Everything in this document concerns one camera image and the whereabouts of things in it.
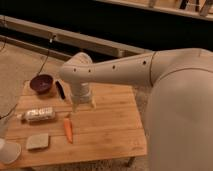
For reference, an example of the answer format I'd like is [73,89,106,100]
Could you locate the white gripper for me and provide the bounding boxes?
[70,83,96,113]

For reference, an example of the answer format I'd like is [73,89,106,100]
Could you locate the white ceramic cup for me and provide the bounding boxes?
[0,138,21,164]

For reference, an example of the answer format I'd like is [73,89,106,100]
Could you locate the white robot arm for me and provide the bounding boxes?
[59,48,213,171]

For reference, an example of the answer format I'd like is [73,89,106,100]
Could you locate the orange carrot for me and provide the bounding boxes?
[63,118,73,143]

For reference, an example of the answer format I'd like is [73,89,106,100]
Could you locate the black marker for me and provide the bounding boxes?
[55,81,66,99]

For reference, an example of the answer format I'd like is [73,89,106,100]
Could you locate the wooden table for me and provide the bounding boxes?
[0,83,147,170]

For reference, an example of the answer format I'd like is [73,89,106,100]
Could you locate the dark red bowl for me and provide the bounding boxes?
[30,74,53,94]

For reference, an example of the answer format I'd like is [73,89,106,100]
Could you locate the clear plastic bottle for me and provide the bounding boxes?
[17,107,55,122]

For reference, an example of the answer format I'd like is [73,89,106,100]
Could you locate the black cable left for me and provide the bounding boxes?
[36,34,56,77]

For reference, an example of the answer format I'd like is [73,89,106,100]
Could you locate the metal rail frame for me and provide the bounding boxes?
[0,15,149,58]

